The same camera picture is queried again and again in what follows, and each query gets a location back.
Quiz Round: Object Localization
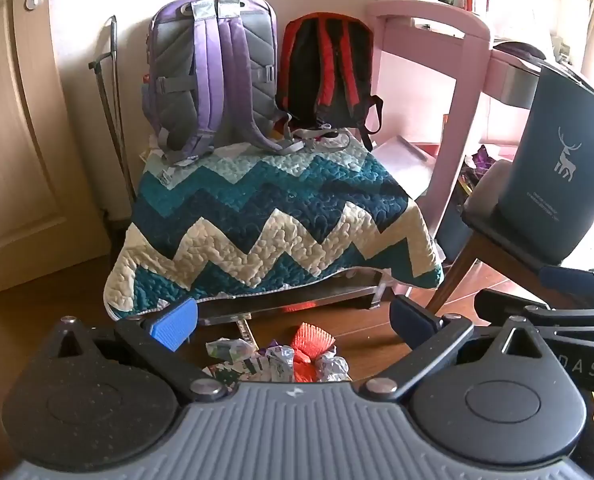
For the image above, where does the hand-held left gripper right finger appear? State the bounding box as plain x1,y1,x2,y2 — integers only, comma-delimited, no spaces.
359,295,552,403

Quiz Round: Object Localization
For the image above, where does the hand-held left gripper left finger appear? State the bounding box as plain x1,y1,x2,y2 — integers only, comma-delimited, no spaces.
47,297,228,403

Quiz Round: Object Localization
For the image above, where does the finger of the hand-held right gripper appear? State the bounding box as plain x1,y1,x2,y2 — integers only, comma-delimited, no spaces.
538,264,594,306
474,289,594,347

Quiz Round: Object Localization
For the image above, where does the teal bin with deer print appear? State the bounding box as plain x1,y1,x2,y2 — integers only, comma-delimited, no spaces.
497,59,594,267

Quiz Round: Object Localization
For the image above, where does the crumpled green white wrapper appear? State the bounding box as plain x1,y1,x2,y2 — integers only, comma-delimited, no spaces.
206,337,255,361

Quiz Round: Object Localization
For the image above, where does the christmas tree gift bag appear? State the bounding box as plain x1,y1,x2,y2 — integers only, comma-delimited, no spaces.
202,357,267,383

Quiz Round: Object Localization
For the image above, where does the crumpled silver foil wrapper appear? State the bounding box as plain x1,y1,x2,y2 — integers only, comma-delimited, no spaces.
317,352,353,383
264,345,298,383

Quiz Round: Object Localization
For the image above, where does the red foam fruit net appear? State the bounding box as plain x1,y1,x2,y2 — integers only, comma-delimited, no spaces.
291,322,337,383

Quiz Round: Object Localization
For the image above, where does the dark wooden chair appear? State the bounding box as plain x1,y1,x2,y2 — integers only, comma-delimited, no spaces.
423,160,594,317

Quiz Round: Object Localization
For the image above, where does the purple foil wrapper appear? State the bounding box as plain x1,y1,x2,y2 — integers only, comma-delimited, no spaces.
459,144,500,196

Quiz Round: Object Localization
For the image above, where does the teal white zigzag quilt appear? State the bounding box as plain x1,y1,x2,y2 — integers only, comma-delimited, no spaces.
102,137,445,321

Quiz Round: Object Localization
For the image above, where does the pink desk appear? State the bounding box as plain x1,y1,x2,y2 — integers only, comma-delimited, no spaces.
366,0,585,261

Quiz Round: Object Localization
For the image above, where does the beige wooden door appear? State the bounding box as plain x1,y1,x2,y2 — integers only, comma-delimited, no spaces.
0,0,113,301

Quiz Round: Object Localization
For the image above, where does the purple grey backpack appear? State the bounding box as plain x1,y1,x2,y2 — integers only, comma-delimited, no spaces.
140,0,305,186

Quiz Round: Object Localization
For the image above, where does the red black backpack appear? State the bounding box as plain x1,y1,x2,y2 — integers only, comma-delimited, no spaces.
275,14,385,151

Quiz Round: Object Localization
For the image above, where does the folded metal frame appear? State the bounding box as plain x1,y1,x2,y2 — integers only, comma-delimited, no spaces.
88,14,139,211

